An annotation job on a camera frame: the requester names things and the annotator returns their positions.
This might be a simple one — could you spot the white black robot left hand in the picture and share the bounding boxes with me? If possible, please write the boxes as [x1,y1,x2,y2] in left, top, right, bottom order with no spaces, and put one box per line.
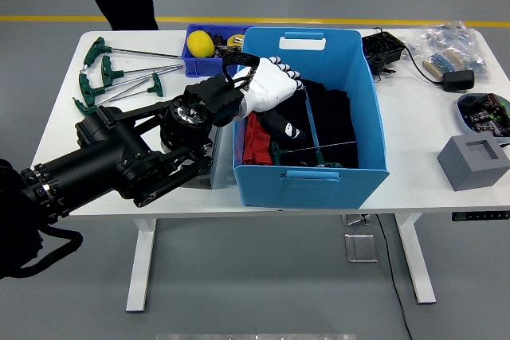
[233,56,308,141]

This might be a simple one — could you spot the grey metal tool holder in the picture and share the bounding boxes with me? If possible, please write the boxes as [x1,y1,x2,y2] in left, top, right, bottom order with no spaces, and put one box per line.
[186,127,224,190]

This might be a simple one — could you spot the large green T-handle wrench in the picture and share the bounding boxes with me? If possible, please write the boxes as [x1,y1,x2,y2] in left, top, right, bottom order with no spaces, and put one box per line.
[303,84,343,169]

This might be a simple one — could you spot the large blue folding box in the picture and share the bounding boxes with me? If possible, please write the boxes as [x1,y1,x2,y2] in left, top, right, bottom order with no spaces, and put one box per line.
[232,27,390,210]

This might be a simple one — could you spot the brown electronic parts pile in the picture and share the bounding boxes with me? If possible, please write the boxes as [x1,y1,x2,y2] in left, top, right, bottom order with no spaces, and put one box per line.
[214,45,243,58]

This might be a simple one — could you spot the red cloth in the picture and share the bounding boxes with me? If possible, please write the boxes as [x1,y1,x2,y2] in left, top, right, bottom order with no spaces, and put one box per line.
[242,111,275,165]

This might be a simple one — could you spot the small blue plastic bin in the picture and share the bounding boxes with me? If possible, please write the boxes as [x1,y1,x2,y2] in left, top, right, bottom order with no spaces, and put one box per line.
[182,23,253,78]

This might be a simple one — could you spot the black cloth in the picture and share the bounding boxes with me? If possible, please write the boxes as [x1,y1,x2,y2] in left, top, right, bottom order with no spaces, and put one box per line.
[254,78,359,168]

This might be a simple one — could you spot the yellow lemon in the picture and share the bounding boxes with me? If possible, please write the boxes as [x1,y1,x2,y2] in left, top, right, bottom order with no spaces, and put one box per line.
[186,29,216,58]

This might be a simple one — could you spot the black battery charger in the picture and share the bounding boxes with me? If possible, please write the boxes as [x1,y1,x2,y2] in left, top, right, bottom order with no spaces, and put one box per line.
[361,31,407,76]

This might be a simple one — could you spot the beige resistor tape strip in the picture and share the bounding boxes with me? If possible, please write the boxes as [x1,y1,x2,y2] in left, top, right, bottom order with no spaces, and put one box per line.
[422,48,465,80]

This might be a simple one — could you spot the square metal floor plate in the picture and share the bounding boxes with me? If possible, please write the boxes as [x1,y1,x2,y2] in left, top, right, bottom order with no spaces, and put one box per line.
[343,233,379,264]

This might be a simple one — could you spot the clear plastic parts bags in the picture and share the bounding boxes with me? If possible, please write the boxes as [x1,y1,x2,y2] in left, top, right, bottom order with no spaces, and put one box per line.
[406,21,490,84]

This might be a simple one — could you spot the black power adapter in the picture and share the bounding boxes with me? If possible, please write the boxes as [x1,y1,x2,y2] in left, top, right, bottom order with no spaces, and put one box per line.
[442,70,476,93]

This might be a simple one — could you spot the light blue bowl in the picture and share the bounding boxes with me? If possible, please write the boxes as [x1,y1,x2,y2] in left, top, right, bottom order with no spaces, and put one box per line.
[456,92,510,140]

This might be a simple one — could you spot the grey block with square recess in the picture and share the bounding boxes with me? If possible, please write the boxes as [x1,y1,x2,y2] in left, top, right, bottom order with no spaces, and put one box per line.
[437,135,510,192]

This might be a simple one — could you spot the dark electronic components pile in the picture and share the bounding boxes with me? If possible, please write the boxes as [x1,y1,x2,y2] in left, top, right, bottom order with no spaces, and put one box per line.
[457,93,510,138]

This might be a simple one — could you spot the white table leg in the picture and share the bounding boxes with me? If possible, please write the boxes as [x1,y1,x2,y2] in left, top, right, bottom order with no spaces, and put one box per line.
[125,218,157,313]
[394,213,437,305]

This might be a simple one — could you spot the black desk control panel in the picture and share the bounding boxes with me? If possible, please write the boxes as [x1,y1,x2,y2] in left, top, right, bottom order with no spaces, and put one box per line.
[451,210,510,222]

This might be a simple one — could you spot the small green T-handle wrench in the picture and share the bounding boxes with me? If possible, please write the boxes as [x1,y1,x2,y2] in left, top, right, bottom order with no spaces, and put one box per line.
[108,72,165,103]

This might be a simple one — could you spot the black adapter cable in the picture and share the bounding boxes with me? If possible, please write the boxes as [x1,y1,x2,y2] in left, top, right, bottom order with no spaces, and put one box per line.
[402,45,445,86]

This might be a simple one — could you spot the small metal floor bracket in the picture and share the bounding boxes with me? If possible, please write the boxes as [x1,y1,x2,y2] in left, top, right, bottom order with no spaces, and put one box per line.
[341,214,372,226]

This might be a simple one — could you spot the black floor cable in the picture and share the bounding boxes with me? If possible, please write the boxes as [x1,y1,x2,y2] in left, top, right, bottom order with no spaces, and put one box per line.
[374,214,414,340]

